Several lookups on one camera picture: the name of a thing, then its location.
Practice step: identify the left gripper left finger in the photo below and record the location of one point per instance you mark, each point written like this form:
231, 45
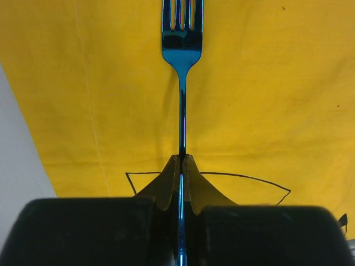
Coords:
137, 230

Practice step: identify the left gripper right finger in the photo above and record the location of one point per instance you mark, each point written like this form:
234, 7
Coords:
217, 231

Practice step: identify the yellow Pikachu placemat cloth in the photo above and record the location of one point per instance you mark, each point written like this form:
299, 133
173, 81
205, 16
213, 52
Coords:
90, 107

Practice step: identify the blue metal fork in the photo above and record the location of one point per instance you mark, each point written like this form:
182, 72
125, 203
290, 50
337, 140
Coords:
181, 44

